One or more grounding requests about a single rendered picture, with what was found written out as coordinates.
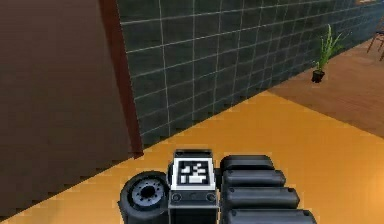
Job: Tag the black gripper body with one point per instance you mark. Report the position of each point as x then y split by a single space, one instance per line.
145 196

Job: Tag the green house plant black pot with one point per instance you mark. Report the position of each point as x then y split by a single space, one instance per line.
325 53

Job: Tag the brown wooden door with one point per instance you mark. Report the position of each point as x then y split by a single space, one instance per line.
60 93

